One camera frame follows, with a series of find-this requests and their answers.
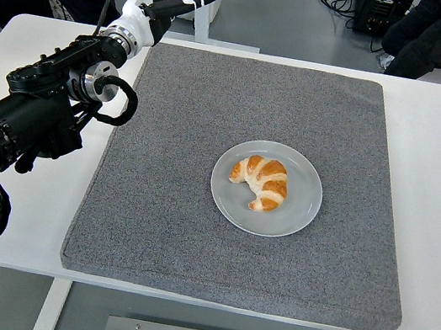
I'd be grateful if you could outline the pale grey round plate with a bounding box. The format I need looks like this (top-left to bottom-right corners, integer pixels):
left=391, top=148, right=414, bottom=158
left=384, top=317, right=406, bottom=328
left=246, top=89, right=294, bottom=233
left=202, top=130, right=332, bottom=246

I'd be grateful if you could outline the white table leg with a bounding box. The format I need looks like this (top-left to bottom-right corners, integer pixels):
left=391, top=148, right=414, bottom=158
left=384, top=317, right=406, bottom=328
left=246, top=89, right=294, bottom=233
left=31, top=274, right=73, bottom=330

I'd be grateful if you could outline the white post with foot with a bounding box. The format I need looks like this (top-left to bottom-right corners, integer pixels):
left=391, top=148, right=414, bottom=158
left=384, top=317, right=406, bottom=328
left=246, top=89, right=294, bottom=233
left=143, top=0, right=270, bottom=55

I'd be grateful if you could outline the black electronics box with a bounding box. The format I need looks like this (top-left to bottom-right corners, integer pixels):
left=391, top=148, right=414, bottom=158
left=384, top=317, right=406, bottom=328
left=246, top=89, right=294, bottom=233
left=350, top=0, right=417, bottom=42

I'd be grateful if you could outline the golden brown croissant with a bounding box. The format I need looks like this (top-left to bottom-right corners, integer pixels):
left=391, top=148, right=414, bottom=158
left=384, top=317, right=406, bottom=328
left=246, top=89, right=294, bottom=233
left=224, top=151, right=294, bottom=216

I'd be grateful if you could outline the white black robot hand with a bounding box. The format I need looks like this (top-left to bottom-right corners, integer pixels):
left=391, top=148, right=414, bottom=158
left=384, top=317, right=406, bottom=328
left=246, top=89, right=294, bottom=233
left=104, top=0, right=220, bottom=61

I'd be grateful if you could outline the grey speckled mat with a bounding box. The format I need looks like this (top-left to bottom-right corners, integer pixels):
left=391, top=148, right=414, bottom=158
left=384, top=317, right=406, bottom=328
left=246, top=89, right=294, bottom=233
left=55, top=31, right=441, bottom=330

